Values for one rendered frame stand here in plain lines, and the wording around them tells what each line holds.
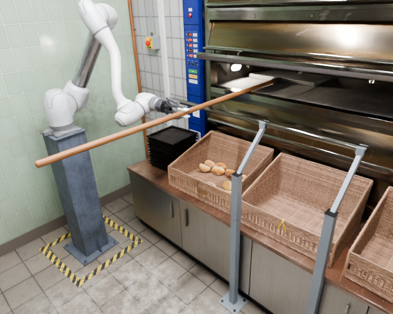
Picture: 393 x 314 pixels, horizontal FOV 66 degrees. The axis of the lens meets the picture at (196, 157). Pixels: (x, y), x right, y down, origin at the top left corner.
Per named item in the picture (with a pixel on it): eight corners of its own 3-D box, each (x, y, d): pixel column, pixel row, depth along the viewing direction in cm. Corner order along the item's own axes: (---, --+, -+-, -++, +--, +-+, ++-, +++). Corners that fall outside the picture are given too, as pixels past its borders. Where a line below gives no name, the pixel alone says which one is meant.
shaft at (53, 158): (37, 169, 117) (35, 162, 116) (34, 167, 119) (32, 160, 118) (274, 83, 225) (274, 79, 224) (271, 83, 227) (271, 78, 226)
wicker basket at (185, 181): (211, 161, 249) (211, 129, 236) (272, 184, 214) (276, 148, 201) (167, 185, 217) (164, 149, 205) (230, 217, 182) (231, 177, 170)
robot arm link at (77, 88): (52, 108, 209) (68, 98, 228) (73, 119, 210) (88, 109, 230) (88, -3, 173) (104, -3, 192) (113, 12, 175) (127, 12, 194)
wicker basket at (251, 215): (277, 187, 210) (280, 151, 198) (364, 220, 175) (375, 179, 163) (234, 221, 179) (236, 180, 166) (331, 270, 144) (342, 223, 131)
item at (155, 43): (152, 48, 256) (151, 35, 251) (160, 48, 249) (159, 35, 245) (145, 48, 251) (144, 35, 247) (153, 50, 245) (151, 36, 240)
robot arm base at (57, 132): (37, 134, 200) (35, 126, 198) (68, 124, 215) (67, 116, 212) (50, 140, 189) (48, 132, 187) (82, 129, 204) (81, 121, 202)
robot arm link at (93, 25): (105, 25, 167) (115, 23, 178) (84, -7, 161) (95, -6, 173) (88, 38, 171) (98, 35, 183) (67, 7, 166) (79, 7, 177)
